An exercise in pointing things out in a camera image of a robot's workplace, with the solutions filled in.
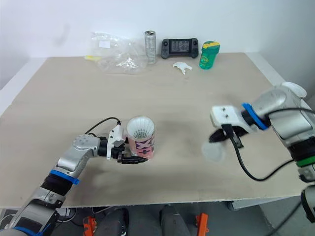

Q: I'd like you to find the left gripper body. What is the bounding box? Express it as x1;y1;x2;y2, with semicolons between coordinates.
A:
112;143;130;163

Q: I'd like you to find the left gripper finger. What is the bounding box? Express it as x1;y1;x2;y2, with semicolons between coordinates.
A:
117;156;149;165

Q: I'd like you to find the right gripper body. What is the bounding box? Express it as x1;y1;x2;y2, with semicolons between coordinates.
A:
231;125;250;138

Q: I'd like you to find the pink navy patterned tube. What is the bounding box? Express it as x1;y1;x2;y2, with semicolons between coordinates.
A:
126;116;156;160

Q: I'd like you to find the white tube lid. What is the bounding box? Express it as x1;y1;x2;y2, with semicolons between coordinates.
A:
201;142;226;163

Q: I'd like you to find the green jar yellow lid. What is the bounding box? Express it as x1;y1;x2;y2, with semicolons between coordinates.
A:
198;41;221;70

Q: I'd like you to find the white shuttlecock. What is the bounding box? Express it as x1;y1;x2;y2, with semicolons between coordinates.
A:
127;117;155;140

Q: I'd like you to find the robot body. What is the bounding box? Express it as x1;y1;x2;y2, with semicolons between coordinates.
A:
94;204;195;236

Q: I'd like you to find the orange clamp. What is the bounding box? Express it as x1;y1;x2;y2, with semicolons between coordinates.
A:
195;213;209;236
83;216;96;236

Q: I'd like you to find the white plastic piece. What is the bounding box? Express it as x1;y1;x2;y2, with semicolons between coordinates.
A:
173;61;193;74

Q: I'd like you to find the clear plastic bag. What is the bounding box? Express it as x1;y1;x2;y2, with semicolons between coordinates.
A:
89;30;148;74

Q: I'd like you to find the black handheld game console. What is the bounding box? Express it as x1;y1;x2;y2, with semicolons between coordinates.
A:
161;38;199;59

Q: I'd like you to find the silver drink can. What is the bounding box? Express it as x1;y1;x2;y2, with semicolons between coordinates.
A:
144;30;158;65

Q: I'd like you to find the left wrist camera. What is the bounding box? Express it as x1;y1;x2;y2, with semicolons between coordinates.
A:
106;124;126;162

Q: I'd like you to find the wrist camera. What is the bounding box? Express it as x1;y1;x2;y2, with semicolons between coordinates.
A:
210;105;256;135
106;124;126;162

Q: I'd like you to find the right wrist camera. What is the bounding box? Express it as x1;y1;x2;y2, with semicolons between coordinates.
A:
210;105;256;135

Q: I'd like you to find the black cable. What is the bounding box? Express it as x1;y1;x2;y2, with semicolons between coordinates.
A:
87;117;122;136
220;124;296;182

